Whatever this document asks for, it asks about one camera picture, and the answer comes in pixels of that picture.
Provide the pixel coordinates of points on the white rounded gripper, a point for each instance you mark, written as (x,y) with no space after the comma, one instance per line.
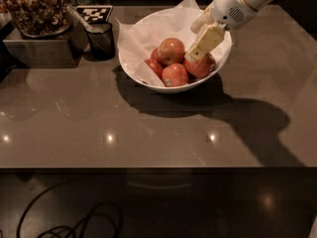
(229,8)

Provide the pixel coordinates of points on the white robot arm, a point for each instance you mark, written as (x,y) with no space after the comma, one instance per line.
(220,16)

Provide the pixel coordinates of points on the right red apple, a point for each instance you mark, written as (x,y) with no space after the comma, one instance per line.
(200,68)

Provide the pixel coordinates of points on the top red apple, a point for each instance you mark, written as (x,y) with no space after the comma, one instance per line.
(171,50)

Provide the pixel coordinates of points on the front red apple with sticker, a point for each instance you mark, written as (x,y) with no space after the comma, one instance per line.
(175,75)

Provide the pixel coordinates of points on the white ceramic bowl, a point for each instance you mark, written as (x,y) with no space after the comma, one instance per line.
(157,51)

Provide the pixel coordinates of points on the hidden back red apple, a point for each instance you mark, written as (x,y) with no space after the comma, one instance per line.
(154,54)

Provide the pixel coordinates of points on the left red apple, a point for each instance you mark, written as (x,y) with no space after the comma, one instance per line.
(154,66)

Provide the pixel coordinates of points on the white paper bowl liner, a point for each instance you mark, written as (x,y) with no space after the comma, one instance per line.
(136,42)

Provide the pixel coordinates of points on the black mesh pen cup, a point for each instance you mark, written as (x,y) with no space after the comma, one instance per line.
(101,40)

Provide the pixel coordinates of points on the black white fiducial marker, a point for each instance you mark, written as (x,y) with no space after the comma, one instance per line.
(95,13)

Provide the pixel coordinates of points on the white utensil in cup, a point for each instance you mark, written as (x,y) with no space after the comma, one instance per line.
(72,11)

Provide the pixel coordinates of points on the grey metal box stand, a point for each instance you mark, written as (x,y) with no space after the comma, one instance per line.
(62,51)

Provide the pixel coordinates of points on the glass jar of nuts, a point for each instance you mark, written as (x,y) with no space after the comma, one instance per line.
(39,18)

